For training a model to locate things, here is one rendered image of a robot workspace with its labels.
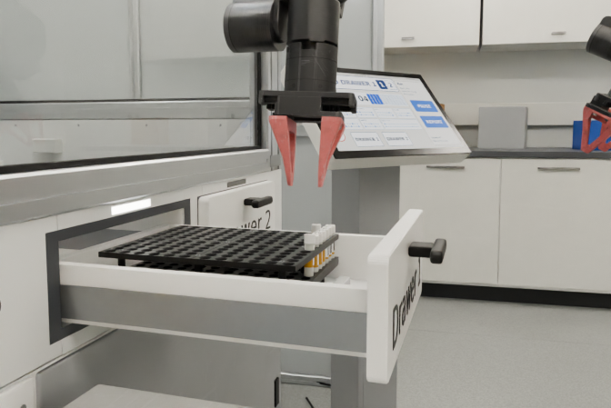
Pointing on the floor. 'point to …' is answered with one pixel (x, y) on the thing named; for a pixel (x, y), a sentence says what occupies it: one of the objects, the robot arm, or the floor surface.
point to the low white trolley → (139, 400)
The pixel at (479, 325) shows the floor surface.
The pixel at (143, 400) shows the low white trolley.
